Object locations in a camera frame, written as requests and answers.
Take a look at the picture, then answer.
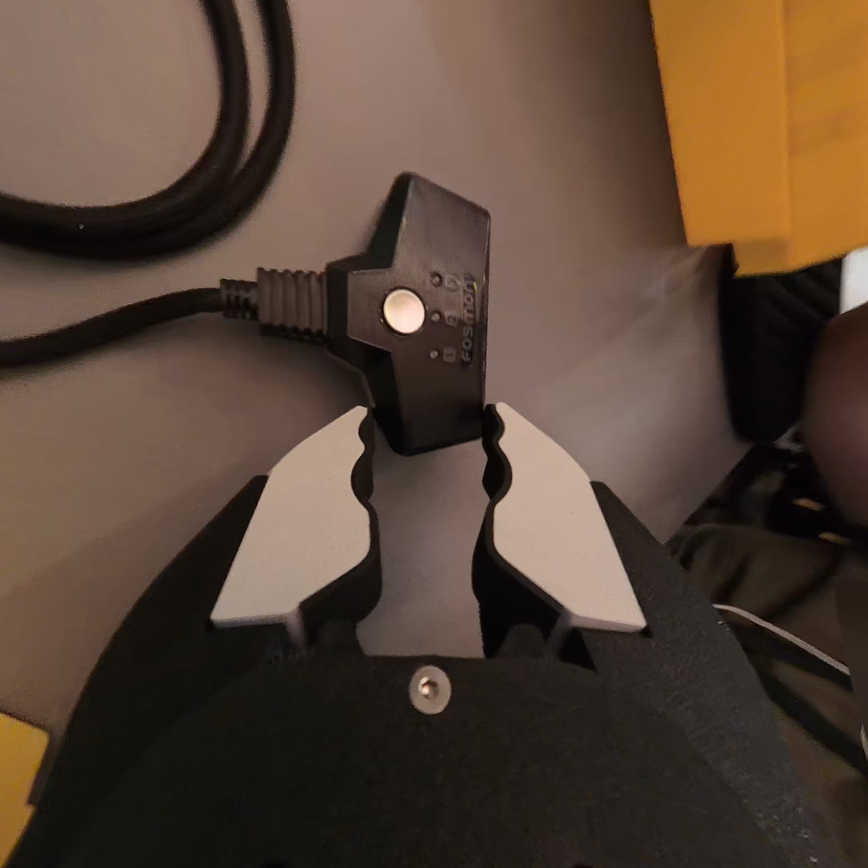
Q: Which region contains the plain black braided cable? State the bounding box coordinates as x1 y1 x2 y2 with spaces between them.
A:
0 0 328 370

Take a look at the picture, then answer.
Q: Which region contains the olive green cloth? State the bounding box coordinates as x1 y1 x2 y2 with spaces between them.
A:
668 522 868 868

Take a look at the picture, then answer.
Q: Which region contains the thin white cable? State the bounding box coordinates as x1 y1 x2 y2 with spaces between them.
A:
712 604 854 675

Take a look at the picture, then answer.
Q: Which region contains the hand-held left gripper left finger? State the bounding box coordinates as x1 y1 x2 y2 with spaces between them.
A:
209 404 384 646

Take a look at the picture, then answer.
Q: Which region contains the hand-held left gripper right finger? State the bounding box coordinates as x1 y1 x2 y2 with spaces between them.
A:
473 400 648 656

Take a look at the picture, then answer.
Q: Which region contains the black hdmi switch with button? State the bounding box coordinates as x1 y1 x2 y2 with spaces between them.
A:
325 173 492 457

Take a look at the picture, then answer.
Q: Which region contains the yellow plastic bin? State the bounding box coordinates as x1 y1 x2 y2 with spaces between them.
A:
647 0 868 278
0 711 52 859

